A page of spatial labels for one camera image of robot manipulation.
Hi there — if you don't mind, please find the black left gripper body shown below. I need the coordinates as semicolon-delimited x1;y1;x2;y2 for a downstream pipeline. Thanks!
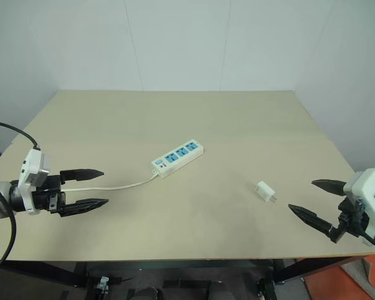
31;174;67;217

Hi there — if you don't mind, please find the metal caster wheel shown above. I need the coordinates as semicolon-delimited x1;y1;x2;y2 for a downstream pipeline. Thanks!
95;275;111;293

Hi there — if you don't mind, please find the black table frame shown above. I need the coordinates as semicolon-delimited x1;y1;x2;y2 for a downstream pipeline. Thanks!
0;254;374;300

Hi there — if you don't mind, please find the white power cord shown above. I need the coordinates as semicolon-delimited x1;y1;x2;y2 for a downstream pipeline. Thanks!
61;173;159;193

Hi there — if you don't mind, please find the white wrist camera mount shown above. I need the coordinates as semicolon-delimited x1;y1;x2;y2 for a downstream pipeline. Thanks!
343;167;375;236
17;149;51;216

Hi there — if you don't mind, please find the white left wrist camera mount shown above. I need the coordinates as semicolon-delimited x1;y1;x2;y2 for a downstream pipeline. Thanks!
17;149;51;216

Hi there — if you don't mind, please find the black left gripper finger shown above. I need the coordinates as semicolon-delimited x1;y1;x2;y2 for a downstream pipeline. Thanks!
57;198;110;218
59;168;106;183

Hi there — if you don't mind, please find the white power strip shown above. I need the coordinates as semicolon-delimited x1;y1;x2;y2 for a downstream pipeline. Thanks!
151;139;205;179

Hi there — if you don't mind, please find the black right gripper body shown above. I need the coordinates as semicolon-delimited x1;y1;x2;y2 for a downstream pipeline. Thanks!
328;197;371;244

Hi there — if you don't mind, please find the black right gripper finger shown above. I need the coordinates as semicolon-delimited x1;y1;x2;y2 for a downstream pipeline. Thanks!
311;179;351;198
287;204;336;239

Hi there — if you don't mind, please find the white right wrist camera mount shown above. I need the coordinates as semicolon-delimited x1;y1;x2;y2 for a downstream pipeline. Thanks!
343;167;375;236

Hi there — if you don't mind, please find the white plug adapter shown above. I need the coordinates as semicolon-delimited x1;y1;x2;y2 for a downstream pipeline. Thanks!
253;180;279;204

